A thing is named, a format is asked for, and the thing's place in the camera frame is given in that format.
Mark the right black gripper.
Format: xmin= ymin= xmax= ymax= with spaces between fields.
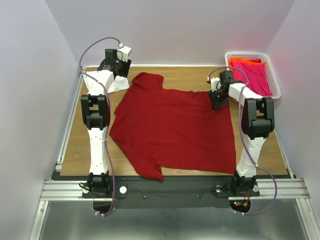
xmin=208 ymin=86 xmax=230 ymax=110

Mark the dark red t shirt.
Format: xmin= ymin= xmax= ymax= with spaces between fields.
xmin=109 ymin=72 xmax=236 ymax=181

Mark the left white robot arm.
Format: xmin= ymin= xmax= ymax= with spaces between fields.
xmin=79 ymin=46 xmax=132 ymax=198

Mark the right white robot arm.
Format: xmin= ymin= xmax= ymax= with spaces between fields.
xmin=207 ymin=68 xmax=275 ymax=195

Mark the folded white t shirt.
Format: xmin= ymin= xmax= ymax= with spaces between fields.
xmin=83 ymin=70 xmax=129 ymax=96

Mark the pink t shirt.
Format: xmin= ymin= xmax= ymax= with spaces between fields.
xmin=247 ymin=67 xmax=273 ymax=97

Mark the orange t shirt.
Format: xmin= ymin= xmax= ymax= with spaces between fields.
xmin=228 ymin=57 xmax=266 ymax=78

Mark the white plastic basket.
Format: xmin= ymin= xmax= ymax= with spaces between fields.
xmin=224 ymin=51 xmax=281 ymax=99

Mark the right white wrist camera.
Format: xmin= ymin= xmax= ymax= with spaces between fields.
xmin=207 ymin=77 xmax=221 ymax=92

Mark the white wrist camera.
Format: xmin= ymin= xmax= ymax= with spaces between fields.
xmin=207 ymin=77 xmax=221 ymax=92
xmin=117 ymin=43 xmax=132 ymax=62

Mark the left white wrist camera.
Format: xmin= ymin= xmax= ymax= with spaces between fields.
xmin=117 ymin=43 xmax=132 ymax=62

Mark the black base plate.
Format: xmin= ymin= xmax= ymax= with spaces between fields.
xmin=82 ymin=175 xmax=260 ymax=209

